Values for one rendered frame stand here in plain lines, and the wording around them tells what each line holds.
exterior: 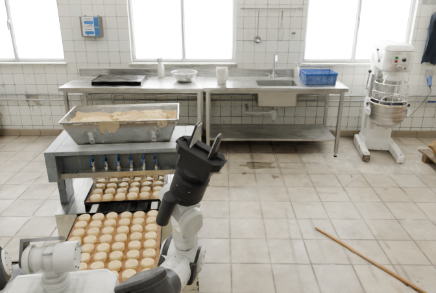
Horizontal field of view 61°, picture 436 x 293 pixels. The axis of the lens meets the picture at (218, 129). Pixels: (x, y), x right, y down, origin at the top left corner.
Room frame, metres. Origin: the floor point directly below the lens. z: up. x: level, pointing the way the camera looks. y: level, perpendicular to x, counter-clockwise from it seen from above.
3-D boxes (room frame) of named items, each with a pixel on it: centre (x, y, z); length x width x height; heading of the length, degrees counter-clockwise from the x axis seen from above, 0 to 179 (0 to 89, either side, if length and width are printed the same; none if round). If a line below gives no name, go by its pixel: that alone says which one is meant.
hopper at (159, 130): (1.79, 0.48, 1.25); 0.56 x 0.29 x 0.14; 95
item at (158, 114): (1.79, 0.48, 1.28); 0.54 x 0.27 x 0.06; 95
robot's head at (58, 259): (0.68, 0.37, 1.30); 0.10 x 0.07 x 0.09; 97
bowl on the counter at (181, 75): (4.58, 0.42, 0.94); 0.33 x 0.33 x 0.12
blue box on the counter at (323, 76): (4.53, -1.25, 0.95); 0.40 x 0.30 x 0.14; 92
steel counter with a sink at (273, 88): (4.55, 0.17, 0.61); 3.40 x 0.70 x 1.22; 89
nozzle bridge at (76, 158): (1.79, 0.48, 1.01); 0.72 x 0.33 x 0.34; 95
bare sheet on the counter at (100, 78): (4.55, 1.22, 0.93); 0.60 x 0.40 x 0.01; 90
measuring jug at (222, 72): (4.44, -0.05, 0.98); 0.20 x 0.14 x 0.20; 39
